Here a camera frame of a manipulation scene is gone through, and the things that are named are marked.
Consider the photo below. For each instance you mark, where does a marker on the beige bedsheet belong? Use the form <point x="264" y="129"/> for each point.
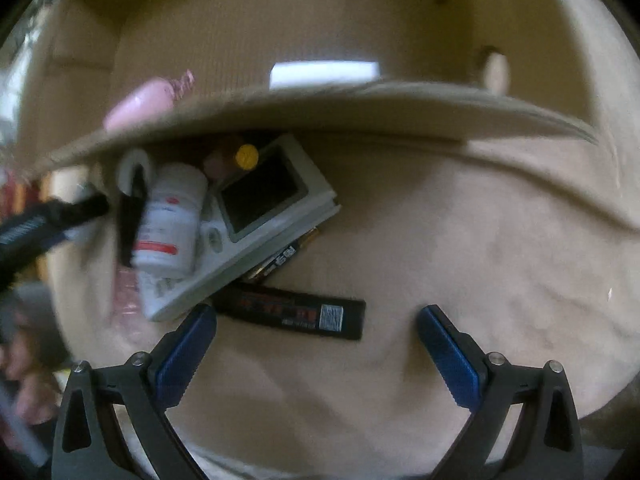
<point x="450" y="260"/>

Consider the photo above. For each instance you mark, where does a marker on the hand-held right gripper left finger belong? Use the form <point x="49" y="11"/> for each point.
<point x="182" y="355"/>

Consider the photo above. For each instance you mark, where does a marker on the cardboard box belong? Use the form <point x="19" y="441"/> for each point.
<point x="300" y="20"/>

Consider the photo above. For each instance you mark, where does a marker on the pink plastic case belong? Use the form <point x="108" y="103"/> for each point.
<point x="140" y="105"/>

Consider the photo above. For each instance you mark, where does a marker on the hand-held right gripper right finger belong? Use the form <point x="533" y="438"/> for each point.
<point x="450" y="360"/>

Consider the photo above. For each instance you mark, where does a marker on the black rectangular case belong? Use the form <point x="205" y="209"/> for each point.
<point x="280" y="310"/>

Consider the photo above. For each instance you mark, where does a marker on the yellow capped tube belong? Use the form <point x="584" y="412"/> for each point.
<point x="246" y="156"/>

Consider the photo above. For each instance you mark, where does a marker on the white remote control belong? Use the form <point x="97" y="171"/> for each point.
<point x="265" y="195"/>

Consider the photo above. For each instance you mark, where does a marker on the white pill bottle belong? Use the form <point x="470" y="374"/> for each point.
<point x="167" y="220"/>

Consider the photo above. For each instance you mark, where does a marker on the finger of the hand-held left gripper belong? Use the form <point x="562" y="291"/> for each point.
<point x="131" y="220"/>
<point x="82" y="210"/>

